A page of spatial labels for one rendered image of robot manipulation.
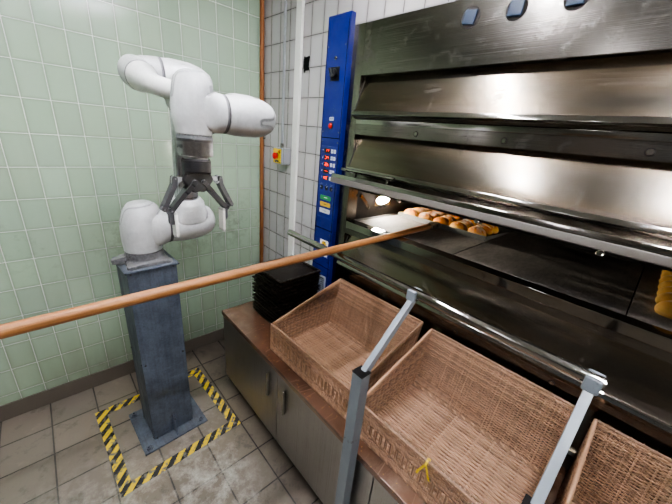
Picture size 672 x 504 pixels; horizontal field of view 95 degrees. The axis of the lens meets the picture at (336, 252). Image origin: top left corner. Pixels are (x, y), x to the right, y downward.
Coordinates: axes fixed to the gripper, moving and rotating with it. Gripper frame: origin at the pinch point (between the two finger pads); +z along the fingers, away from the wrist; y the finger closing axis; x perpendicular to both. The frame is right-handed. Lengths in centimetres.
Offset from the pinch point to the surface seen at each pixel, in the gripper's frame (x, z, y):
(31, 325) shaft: 5.7, 14.3, 39.0
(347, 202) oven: -21, 3, -89
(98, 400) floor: -106, 131, 23
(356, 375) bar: 44, 38, -26
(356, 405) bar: 46, 49, -26
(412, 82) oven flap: 8, -54, -89
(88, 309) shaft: 6.1, 13.7, 29.4
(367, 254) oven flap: -4, 27, -89
